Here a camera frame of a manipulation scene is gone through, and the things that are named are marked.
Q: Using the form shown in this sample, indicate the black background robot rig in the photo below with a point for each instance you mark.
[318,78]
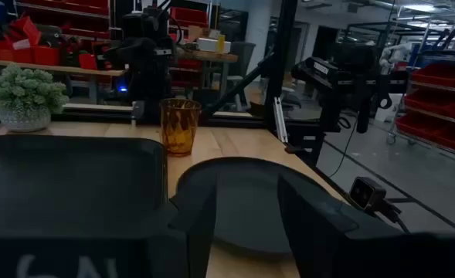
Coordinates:
[347,81]

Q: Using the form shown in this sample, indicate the black rectangular tray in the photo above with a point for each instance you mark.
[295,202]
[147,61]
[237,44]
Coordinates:
[68,185]

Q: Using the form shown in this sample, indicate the green broccoli floret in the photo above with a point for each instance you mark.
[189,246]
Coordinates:
[22,90]

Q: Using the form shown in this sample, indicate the wooden bench with red bins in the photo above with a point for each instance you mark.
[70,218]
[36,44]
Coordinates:
[38,62]

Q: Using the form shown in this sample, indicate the silver aluminium bracket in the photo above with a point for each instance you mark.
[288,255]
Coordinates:
[280,119]

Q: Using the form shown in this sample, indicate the grey office chair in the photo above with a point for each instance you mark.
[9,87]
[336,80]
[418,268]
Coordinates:
[240,73]

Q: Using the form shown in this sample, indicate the red bin shelving cart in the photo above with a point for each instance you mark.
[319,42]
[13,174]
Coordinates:
[439,108]

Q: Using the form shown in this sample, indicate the small black table-level camera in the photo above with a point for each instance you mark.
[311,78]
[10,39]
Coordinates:
[366,192]

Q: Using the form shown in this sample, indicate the red shelf rack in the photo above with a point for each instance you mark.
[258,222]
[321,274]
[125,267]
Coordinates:
[76,15]

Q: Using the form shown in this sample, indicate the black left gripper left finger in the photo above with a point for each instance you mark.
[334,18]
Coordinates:
[200,216]

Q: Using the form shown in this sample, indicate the black upright frame post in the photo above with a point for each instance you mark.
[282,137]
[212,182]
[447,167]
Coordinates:
[281,58]

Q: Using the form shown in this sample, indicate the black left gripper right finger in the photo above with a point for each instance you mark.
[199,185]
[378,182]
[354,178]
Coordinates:
[312,228]

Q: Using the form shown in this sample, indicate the large dark bowl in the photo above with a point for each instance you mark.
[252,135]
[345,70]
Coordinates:
[246,201]

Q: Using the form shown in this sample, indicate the yellow bottle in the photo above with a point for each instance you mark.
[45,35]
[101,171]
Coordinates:
[220,43]

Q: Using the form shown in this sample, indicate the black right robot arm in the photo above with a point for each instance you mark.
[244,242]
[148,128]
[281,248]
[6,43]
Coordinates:
[148,77]

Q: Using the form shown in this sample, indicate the white box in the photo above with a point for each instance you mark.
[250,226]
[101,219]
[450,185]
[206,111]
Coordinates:
[208,45]

